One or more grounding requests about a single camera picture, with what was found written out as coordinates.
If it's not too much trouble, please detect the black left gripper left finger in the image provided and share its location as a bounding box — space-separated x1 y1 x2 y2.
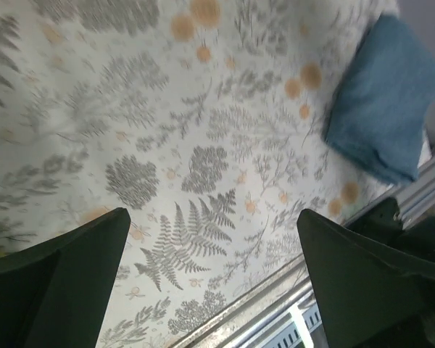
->
0 207 131 347

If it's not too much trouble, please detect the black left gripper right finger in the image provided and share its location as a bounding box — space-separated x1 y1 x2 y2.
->
297 209 435 347

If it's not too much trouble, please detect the folded blue cloth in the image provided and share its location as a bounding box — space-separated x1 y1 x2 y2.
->
326 14 435 184

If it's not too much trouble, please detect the floral patterned tablecloth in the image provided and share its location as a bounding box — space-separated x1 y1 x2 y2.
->
0 1 398 347

